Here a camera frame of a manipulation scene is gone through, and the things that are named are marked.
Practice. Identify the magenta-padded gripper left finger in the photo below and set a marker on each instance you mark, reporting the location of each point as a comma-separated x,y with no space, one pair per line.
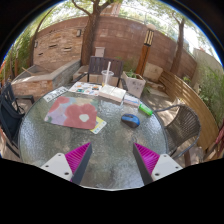
56,165

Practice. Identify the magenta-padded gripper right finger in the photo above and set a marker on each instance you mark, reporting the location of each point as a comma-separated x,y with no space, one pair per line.
165,165

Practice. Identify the blue and black computer mouse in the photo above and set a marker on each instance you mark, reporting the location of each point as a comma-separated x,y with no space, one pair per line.
130,120

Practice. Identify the floral print mouse pad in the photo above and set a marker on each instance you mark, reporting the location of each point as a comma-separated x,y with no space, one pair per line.
73,113

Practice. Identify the brown wicker chair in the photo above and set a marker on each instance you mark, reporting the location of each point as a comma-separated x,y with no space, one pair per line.
183,128

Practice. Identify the yellow printed card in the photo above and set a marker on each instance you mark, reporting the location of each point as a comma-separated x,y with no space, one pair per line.
100,125

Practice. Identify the small green packet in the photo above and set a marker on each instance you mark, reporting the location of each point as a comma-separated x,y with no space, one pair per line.
145,109

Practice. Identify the black folding chair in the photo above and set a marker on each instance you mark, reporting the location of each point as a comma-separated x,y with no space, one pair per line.
8,116

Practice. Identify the curved wooden slat bench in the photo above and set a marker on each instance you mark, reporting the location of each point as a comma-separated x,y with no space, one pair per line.
190,100

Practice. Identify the white license plate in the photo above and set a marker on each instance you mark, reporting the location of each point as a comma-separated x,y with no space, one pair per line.
55,94

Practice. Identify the colourful picture sheet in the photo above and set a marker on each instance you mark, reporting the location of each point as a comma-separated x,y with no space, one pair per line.
83,88

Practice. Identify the white square planter box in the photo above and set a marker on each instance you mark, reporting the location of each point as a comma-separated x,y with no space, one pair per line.
136,86

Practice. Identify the raised stone garden bed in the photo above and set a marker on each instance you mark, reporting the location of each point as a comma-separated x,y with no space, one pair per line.
40,81

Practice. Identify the open white book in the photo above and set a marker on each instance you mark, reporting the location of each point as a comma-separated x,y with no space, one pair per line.
112,93

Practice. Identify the pale stone block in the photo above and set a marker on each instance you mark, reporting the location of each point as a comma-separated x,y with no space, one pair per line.
153,72

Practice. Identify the clear plastic cup with straw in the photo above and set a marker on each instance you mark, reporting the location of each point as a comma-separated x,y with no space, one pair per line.
107,77

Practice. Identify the dark slatted wooden chair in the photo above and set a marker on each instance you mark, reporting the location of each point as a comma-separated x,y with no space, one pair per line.
96,65

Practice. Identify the slim tree trunk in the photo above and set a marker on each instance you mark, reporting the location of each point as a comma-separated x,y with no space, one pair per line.
178,50

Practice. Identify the large tree trunk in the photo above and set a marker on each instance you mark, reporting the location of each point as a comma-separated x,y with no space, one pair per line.
89,36

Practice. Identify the wooden garden lamp post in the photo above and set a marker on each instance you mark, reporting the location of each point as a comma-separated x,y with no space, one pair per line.
145,53

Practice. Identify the beige wall utility box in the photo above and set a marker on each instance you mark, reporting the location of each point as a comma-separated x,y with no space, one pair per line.
99,51

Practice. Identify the dark wall lamp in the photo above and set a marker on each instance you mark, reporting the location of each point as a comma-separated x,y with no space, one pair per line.
78,33
36,44

